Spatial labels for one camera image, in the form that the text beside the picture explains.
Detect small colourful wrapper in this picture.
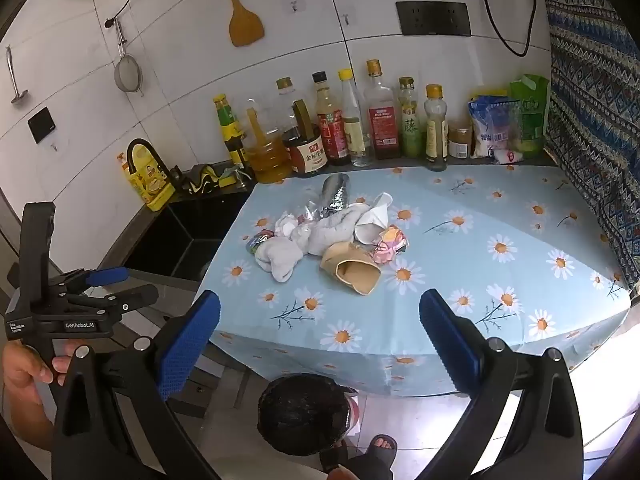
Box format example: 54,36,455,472
245,228,276,256

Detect metal mesh strainer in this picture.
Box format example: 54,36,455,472
113,19,145,98

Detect person's left forearm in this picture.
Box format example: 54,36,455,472
0,385,57,452

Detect green label sauce bottle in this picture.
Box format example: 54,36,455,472
213,93,247,169

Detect slim clear bottle yellow cap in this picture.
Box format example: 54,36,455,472
423,83,449,171

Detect green pepper oil bottle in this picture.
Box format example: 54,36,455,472
397,76,426,159

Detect blue daisy print tablecloth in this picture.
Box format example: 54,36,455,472
192,162,632,399

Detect small seasoning jar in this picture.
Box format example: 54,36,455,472
447,127,474,159

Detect person's leg in dark pants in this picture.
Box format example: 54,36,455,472
349,452,397,480

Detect red label bottle gold cap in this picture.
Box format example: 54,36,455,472
363,58,401,160

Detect black sink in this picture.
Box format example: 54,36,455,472
121,191,252,282

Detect white paper tissue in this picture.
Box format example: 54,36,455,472
353,192,396,245

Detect dark dishcloth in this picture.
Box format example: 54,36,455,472
184,162,221,197

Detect small black wall socket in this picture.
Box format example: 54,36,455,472
27,106,56,144

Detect silver foil wrapper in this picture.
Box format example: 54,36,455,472
319,173,352,222

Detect green seasoning bag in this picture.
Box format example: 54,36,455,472
508,73,551,155

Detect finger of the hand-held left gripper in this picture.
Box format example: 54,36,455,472
59,267,130,292
66,283,160,321

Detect pink wrapper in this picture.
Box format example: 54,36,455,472
372,224,410,265

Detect clear cooking oil jug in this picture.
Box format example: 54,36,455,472
243,104,294,184

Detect metal ladle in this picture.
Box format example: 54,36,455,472
5,44,30,106

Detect bin with black bag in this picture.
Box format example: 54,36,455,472
257,373,354,456

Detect black wall outlet panel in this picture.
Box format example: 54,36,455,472
395,0,472,37

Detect black cap soy sauce bottle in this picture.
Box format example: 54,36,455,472
312,70,351,166

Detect crushed brown paper cup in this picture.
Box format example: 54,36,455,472
319,240,384,297

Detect person's left hand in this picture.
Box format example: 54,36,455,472
0,341,89,411

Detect wooden spatula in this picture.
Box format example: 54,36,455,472
212,0,266,49

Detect blue patterned curtain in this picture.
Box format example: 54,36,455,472
531,0,640,292

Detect black power cable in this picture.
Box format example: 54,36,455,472
473,0,539,58

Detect black faucet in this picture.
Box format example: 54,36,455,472
125,138,177,194

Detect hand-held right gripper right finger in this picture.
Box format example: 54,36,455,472
418,287,586,480

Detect white cloth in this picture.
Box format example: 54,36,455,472
253,204,374,284

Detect dark sauce jar red label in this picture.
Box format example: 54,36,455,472
281,99,329,177

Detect person's foot in slipper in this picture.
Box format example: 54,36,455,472
319,437,349,472
366,433,400,464

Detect clear bottle with gold cap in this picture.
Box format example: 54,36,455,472
274,77,302,132

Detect white seasoning bag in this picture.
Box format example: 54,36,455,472
467,95,516,159

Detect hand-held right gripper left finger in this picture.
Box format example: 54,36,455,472
52,289,223,480

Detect yellow dish soap bottle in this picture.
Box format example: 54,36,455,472
118,152,176,212

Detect clear vinegar bottle yellow cap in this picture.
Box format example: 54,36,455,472
337,68,374,167

